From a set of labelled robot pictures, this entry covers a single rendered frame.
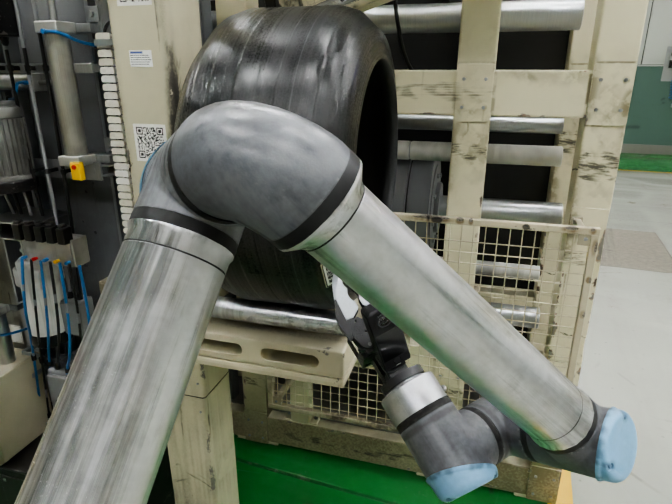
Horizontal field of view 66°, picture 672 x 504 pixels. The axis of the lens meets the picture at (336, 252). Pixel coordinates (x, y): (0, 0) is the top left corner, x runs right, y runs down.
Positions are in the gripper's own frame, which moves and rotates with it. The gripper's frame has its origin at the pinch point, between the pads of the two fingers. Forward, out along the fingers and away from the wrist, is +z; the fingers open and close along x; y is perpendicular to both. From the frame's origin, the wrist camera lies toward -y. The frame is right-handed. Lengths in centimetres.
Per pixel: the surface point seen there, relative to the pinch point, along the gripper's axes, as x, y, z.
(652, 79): 740, 540, 285
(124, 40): -14, -9, 60
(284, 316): -9.8, 17.5, 4.8
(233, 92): -3.3, -18.6, 26.9
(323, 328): -4.5, 17.0, -1.2
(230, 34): 1.3, -19.2, 38.3
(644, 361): 147, 176, -41
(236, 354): -21.3, 24.4, 5.0
